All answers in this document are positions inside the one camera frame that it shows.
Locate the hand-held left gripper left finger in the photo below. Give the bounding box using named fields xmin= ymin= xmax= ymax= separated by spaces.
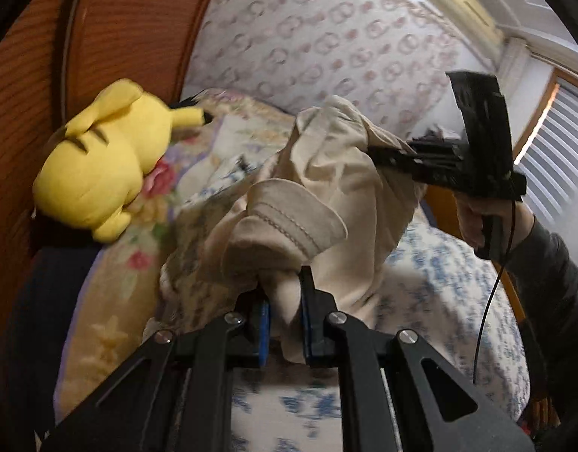
xmin=39 ymin=289 xmax=271 ymax=452

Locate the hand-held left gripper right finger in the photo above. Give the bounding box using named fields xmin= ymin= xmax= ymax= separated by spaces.
xmin=299 ymin=266 xmax=537 ymax=452

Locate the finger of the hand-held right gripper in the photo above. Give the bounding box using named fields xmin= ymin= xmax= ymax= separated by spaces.
xmin=366 ymin=145 xmax=460 ymax=185
xmin=406 ymin=133 xmax=465 ymax=157

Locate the beige printed t-shirt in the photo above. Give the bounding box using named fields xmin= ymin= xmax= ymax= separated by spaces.
xmin=158 ymin=94 xmax=429 ymax=364

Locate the person's right forearm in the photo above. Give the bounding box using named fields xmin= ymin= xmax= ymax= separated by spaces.
xmin=498 ymin=215 xmax=578 ymax=417

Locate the person's right hand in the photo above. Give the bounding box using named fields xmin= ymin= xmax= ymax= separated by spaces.
xmin=456 ymin=196 xmax=534 ymax=261

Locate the striped window blind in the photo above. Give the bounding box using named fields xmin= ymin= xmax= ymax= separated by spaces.
xmin=514 ymin=89 xmax=578 ymax=228

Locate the white air conditioner pipe cover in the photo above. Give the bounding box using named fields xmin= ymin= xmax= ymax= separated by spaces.
xmin=497 ymin=37 xmax=535 ymax=86

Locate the floral bed blanket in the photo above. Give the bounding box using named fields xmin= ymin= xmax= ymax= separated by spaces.
xmin=53 ymin=87 xmax=533 ymax=452

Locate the dark blue bed sheet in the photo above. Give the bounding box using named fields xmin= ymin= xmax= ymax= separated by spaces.
xmin=0 ymin=244 xmax=104 ymax=452

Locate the yellow plush toy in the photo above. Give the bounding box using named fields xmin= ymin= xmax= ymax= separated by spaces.
xmin=32 ymin=78 xmax=208 ymax=244

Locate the wall air conditioner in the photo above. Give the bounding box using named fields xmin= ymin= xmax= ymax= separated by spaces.
xmin=424 ymin=0 xmax=507 ymax=52

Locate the black cable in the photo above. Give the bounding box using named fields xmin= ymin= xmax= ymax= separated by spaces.
xmin=474 ymin=197 xmax=519 ymax=388

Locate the ring patterned curtain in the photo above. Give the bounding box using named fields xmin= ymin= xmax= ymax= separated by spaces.
xmin=182 ymin=0 xmax=493 ymax=129

